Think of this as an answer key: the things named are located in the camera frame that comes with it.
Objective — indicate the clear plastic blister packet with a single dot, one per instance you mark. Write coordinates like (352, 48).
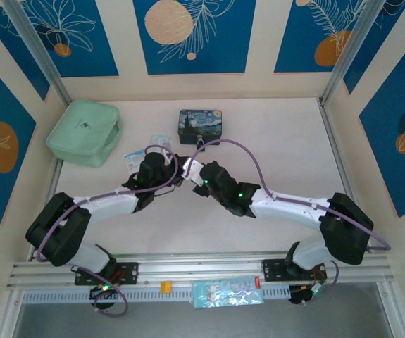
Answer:
(160, 141)

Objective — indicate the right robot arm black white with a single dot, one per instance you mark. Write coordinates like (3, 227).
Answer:
(286, 211)

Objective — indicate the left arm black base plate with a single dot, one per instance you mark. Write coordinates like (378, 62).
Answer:
(128, 273)

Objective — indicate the mint green zip pouch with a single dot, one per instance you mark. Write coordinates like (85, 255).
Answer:
(82, 130)

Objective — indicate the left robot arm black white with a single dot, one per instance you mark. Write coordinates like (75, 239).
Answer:
(110, 206)

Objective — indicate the light blue printed packet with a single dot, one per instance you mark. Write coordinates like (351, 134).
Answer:
(227, 292)

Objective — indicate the aluminium front rail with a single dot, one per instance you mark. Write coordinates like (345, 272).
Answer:
(205, 264)

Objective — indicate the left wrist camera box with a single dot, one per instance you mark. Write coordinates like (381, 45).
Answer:
(167, 159)

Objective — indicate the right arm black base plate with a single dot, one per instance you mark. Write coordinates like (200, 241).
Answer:
(274, 269)

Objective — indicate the black padlock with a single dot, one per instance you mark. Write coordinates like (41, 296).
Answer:
(200, 145)

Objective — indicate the starry night tin box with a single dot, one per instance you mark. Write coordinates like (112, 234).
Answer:
(200, 125)

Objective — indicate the small yellow block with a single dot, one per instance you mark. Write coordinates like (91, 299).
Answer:
(166, 286)

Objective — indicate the aluminium corner post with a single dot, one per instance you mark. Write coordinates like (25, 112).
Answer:
(40, 53)
(350, 53)

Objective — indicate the blue floral wall panel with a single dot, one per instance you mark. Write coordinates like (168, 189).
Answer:
(12, 176)
(293, 42)
(93, 53)
(381, 158)
(381, 53)
(223, 42)
(12, 60)

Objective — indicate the black controller box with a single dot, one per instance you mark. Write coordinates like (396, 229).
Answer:
(299, 297)
(100, 299)

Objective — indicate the crumpled clear plastic wrapper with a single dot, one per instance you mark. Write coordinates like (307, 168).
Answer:
(133, 160)

